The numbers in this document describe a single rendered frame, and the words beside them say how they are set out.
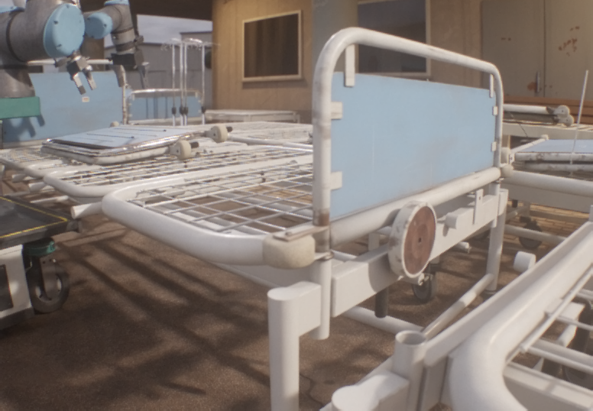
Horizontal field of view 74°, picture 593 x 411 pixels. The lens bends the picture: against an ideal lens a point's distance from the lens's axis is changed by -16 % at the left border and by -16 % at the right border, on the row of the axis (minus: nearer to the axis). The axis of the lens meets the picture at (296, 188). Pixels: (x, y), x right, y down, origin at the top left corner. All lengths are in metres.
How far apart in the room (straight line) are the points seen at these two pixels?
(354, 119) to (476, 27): 6.56
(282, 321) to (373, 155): 0.27
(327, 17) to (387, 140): 5.09
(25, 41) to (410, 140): 1.05
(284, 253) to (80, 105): 2.09
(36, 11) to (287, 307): 1.07
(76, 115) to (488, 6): 5.92
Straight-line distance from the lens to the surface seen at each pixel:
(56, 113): 2.47
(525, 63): 6.82
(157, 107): 3.99
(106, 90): 2.58
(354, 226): 0.62
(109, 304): 1.66
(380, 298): 0.89
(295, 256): 0.52
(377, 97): 0.67
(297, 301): 0.56
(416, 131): 0.78
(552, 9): 6.84
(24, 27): 1.37
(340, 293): 0.63
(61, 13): 1.32
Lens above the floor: 0.68
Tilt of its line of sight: 11 degrees down
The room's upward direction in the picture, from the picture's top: straight up
